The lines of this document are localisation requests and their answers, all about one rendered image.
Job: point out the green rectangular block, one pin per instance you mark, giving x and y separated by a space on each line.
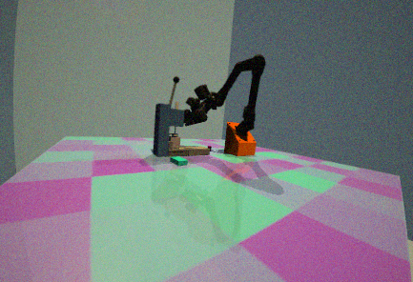
178 161

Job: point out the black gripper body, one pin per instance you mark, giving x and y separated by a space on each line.
201 112

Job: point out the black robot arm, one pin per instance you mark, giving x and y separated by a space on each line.
256 65

